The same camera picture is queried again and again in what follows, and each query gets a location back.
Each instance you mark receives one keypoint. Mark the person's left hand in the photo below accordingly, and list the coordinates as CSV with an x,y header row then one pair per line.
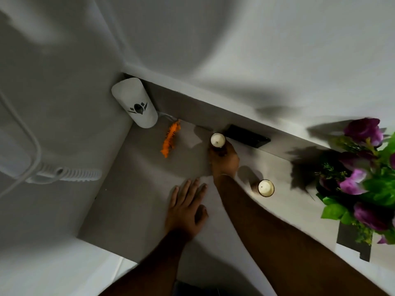
x,y
183,214

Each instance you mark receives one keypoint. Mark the person's right hand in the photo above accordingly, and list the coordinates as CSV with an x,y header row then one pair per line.
x,y
226,164

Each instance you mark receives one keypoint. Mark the person's left thumb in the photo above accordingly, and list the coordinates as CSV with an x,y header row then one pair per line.
x,y
204,214

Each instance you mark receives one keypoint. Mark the white cylinder with black emblem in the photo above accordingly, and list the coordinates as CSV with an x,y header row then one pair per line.
x,y
135,103

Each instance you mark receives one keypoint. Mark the white candle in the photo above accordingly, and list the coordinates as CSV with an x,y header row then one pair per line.
x,y
266,188
218,140

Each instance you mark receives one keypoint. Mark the white candle in gold-rimmed glass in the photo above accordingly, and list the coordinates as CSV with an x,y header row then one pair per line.
x,y
266,188

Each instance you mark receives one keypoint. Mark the person's left forearm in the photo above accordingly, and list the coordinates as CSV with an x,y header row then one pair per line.
x,y
154,265

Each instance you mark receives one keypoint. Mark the person's right forearm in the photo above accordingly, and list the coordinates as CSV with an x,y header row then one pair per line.
x,y
271,234

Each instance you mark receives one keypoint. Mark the purple artificial flower bouquet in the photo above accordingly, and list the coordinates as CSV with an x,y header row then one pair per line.
x,y
364,181

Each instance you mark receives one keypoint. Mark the person's left little finger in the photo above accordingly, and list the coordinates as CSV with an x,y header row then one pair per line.
x,y
174,195

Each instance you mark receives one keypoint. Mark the person's left middle finger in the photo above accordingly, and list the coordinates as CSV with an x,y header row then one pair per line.
x,y
194,188

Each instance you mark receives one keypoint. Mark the person's right fingers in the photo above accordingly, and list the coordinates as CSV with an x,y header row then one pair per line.
x,y
219,152

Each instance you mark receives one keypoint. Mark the orange marigold garland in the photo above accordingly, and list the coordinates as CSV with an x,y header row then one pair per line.
x,y
170,138

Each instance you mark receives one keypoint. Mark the black rectangular box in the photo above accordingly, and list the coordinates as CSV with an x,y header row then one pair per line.
x,y
247,136

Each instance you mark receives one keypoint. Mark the dark square vase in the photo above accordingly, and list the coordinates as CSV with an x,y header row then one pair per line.
x,y
351,242

